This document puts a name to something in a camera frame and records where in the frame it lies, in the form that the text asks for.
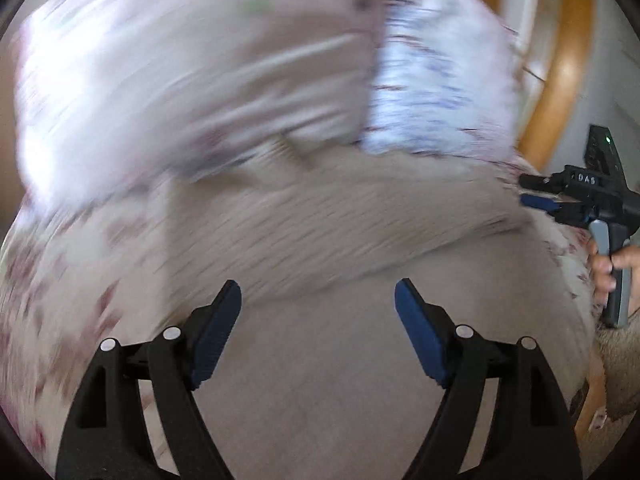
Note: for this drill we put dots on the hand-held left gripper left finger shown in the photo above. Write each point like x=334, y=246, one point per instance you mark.
x=216, y=336

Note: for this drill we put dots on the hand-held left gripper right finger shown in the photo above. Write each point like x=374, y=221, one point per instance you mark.
x=421, y=332

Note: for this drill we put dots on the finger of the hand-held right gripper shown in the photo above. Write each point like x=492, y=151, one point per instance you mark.
x=542, y=203
x=540, y=181

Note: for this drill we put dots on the person's right hand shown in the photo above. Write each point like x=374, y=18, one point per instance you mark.
x=602, y=270

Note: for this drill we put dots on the white blue patterned pillow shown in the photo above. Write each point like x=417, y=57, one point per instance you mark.
x=440, y=70

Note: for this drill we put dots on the floral bed sheet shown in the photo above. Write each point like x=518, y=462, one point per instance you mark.
x=55, y=310

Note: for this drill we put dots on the beige rug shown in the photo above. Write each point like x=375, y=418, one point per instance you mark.
x=622, y=370

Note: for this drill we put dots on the pale pink pillow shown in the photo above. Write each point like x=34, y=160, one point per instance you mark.
x=200, y=75

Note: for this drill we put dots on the wooden bed frame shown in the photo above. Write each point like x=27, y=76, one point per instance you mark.
x=565, y=75

